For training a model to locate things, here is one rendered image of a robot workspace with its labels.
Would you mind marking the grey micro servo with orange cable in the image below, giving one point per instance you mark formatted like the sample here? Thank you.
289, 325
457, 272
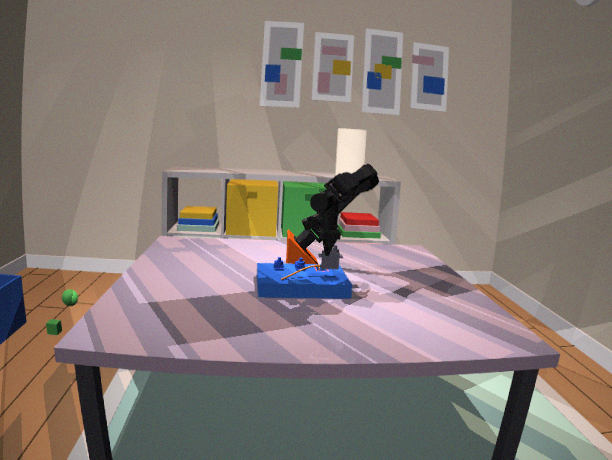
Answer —
330, 262

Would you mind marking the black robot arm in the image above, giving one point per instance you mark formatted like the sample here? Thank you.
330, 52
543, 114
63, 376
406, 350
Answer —
349, 186

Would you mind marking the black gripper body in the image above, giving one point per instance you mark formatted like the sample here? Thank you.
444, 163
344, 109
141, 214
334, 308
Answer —
328, 230

